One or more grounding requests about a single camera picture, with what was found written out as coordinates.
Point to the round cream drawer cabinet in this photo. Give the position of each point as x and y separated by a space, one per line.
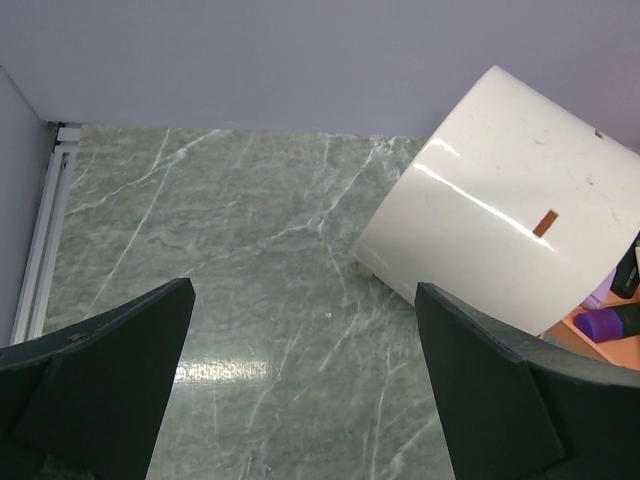
516 207

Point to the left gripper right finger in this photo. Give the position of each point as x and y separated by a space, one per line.
513 406

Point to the purple highlighter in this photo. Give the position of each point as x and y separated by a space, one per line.
611 323

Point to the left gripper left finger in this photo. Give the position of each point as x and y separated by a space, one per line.
94 394

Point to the lilac correction tape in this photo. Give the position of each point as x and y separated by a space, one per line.
597 298

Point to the aluminium rail frame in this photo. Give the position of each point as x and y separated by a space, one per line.
38 276

